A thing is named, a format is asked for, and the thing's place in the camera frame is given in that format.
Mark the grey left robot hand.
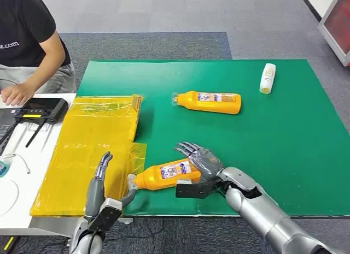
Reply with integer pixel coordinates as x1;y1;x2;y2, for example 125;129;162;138
84;151;138;220

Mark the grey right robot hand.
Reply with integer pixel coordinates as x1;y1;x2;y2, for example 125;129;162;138
174;141;225;184

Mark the orange bottle with blue-white label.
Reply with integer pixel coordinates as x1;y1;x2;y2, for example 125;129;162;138
131;158;202;192

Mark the orange bottle with long label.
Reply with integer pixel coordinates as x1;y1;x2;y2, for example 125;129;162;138
172;91;242;115

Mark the small white bottle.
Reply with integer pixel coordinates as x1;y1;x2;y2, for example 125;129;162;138
259;63;277;95

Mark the yellow plastic-wrapped package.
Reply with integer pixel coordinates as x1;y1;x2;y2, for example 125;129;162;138
29;94;147;217

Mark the green mat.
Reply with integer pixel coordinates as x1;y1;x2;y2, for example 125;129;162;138
76;59;350;217

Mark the black controller with antennas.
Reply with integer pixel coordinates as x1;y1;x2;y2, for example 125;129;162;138
14;97;69;149

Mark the teal round device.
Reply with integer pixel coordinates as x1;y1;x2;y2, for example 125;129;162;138
0;160;11;179

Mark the dark laptop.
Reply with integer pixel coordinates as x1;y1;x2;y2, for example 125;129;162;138
0;108;21;155

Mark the person's left hand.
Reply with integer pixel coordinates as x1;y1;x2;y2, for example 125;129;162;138
1;82;36;107

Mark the person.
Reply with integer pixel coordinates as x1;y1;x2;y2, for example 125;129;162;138
0;0;77;107

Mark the white and red cabinet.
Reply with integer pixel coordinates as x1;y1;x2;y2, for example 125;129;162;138
317;0;350;67

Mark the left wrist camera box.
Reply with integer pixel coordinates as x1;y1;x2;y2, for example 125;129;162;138
88;197;123;234

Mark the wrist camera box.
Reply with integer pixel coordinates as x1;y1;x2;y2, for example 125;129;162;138
175;179;220;200
88;197;123;234

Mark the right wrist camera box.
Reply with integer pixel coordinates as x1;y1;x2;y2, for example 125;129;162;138
175;179;220;200

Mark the white cable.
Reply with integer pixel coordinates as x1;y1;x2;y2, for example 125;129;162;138
0;153;31;175

